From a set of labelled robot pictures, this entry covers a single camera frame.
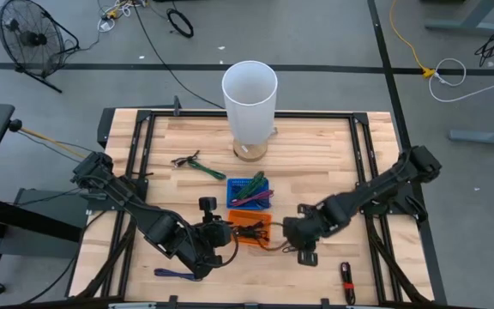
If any blue plastic basket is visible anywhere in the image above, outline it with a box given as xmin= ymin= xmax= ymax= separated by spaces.
xmin=226 ymin=178 xmax=274 ymax=211

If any long black floor cable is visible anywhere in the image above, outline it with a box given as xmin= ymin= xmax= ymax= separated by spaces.
xmin=131 ymin=0 xmax=226 ymax=111

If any black metal table frame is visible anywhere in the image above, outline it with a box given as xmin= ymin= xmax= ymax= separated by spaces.
xmin=69 ymin=96 xmax=448 ymax=309

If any white floor cable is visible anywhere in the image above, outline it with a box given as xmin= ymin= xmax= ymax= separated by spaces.
xmin=427 ymin=58 xmax=494 ymax=104

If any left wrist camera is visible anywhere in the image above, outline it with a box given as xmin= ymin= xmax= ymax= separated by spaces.
xmin=198 ymin=196 xmax=218 ymax=222

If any black coiled floor cable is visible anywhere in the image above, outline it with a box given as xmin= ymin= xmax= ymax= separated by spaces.
xmin=166 ymin=8 xmax=196 ymax=39

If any yellow extension cable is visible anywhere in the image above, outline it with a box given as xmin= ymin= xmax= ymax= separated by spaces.
xmin=389 ymin=0 xmax=437 ymax=79

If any black floor fan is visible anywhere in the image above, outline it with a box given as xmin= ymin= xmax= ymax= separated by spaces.
xmin=0 ymin=0 xmax=81 ymax=94

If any dark blue cable bundle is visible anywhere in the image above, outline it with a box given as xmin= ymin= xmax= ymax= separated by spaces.
xmin=154 ymin=268 xmax=199 ymax=282

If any grey desk leg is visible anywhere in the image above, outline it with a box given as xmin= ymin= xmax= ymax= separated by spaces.
xmin=449 ymin=115 xmax=494 ymax=148
xmin=425 ymin=0 xmax=494 ymax=33

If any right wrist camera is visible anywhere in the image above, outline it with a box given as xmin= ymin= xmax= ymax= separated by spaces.
xmin=297 ymin=250 xmax=319 ymax=267

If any black cable with red tie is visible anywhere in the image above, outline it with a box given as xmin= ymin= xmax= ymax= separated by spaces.
xmin=340 ymin=261 xmax=357 ymax=306

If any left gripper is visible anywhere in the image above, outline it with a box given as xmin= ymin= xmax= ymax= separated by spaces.
xmin=195 ymin=219 xmax=248 ymax=252

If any pink cable bundle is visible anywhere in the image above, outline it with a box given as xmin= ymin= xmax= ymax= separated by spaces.
xmin=231 ymin=189 xmax=274 ymax=208

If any rod with black knob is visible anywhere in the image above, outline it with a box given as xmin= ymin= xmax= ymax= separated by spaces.
xmin=8 ymin=118 xmax=88 ymax=161

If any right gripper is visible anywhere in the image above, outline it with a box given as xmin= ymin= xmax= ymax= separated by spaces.
xmin=281 ymin=205 xmax=338 ymax=252

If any white shade wooden base lamp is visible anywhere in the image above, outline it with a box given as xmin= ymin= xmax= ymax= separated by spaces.
xmin=221 ymin=59 xmax=279 ymax=163

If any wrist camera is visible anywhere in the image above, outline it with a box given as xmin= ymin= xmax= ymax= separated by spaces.
xmin=297 ymin=250 xmax=319 ymax=267
xmin=198 ymin=196 xmax=218 ymax=222

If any orange plastic basket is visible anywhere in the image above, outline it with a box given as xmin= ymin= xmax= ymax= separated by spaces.
xmin=227 ymin=209 xmax=273 ymax=248

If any white cable bundle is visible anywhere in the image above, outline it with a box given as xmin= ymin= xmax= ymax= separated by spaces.
xmin=96 ymin=0 xmax=148 ymax=33

